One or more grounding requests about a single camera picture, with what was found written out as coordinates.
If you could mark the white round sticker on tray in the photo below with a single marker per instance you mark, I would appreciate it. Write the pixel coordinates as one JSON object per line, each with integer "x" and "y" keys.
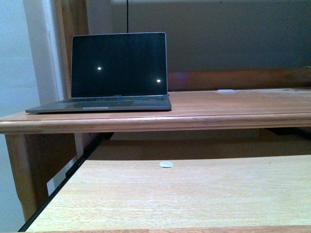
{"x": 166, "y": 164}

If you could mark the grey laptop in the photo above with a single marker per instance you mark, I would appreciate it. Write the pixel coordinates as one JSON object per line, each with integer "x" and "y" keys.
{"x": 116, "y": 72}

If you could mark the wooden desk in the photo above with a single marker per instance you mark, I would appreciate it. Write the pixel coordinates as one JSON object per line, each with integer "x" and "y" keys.
{"x": 240, "y": 160}

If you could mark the white cable grommet cover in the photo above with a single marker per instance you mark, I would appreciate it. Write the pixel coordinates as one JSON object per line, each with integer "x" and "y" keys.
{"x": 225, "y": 90}

